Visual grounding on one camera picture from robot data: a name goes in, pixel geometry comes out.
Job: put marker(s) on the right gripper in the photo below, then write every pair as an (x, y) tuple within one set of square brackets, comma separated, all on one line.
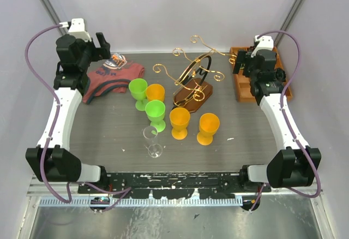
[(244, 57)]

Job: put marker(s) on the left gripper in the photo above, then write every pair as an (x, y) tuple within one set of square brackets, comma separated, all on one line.
[(101, 53)]

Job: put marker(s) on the green goblet back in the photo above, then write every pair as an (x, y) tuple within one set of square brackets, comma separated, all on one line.
[(137, 88)]

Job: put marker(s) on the green goblet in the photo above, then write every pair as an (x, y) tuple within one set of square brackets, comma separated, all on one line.
[(137, 88), (155, 111)]

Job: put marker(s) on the orange goblet back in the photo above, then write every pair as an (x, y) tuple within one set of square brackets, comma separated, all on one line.
[(155, 92)]

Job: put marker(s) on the orange goblet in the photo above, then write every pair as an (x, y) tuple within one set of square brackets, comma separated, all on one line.
[(179, 119), (209, 123), (155, 92)]

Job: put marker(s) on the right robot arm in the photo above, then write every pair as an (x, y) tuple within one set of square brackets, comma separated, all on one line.
[(295, 162)]

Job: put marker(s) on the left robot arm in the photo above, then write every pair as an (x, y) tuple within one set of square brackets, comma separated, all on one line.
[(51, 159)]

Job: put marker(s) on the gold wine glass rack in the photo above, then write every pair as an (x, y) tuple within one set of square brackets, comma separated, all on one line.
[(194, 75)]

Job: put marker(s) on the clear wine glass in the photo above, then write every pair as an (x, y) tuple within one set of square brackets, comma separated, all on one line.
[(150, 135)]

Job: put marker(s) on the red printed t-shirt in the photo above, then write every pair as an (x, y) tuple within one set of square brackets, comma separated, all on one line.
[(113, 76)]

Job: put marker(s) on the green goblet front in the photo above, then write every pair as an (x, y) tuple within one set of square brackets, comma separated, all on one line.
[(155, 111)]

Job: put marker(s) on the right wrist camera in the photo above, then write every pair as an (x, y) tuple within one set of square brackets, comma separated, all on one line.
[(264, 42)]

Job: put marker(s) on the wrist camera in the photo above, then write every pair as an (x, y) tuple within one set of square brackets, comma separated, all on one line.
[(264, 42), (78, 30)]

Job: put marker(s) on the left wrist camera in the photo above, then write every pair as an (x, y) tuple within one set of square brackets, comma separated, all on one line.
[(78, 30)]

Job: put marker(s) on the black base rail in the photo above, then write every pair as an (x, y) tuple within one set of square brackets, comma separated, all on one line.
[(177, 185)]

